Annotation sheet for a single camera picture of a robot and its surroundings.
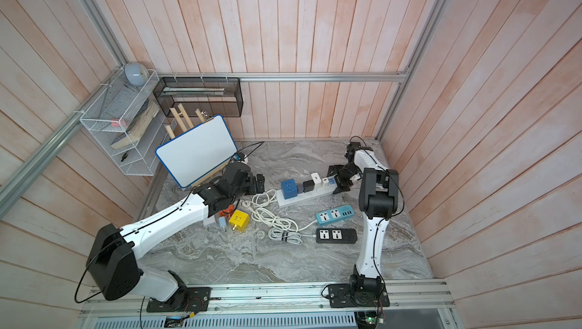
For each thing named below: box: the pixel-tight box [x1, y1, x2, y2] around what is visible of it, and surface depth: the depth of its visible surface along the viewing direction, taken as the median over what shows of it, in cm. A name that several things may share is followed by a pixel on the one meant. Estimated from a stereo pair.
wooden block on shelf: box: [110, 99, 160, 150], surface depth 83 cm
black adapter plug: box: [302, 179, 316, 193], surface depth 97 cm
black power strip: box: [315, 227, 358, 245], surface depth 87 cm
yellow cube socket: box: [228, 209, 251, 233], surface depth 88 cm
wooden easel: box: [163, 103, 233, 188], surface depth 87 cm
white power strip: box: [275, 183, 338, 207], surface depth 98 cm
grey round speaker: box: [124, 62, 150, 88], surface depth 84 cm
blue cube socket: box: [280, 178, 299, 200], surface depth 95 cm
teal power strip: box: [316, 204, 355, 224], surface depth 92 cm
